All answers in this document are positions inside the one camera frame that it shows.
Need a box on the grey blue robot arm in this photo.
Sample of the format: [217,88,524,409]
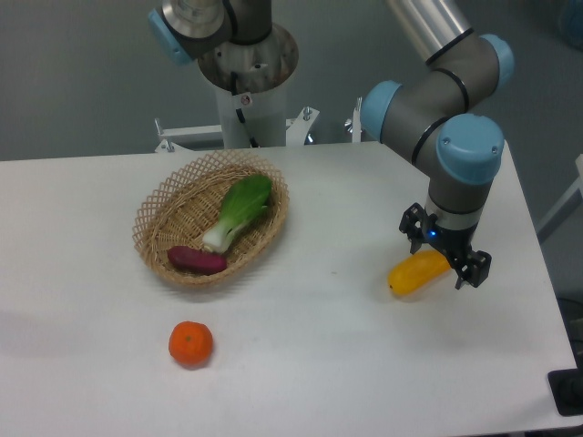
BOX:
[148,1,515,286]

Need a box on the white metal frame bracket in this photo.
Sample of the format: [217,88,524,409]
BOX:
[155,97,365,153]

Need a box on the green bok choy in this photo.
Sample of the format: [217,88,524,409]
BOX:
[202,174,272,254]

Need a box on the yellow mango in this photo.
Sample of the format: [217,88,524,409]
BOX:
[387,250,450,297]

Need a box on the black device at table edge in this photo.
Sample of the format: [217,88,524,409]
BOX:
[547,369,582,417]

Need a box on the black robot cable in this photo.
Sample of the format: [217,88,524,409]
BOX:
[230,72,261,149]

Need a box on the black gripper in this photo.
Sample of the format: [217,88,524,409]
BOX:
[399,203,492,290]

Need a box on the purple sweet potato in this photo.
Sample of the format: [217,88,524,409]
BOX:
[167,246,228,275]

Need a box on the woven wicker basket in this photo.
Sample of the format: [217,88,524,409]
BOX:
[133,149,289,288]

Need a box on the orange tangerine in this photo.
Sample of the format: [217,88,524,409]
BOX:
[169,320,214,367]

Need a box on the white furniture leg right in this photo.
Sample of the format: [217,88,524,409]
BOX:
[536,155,582,243]

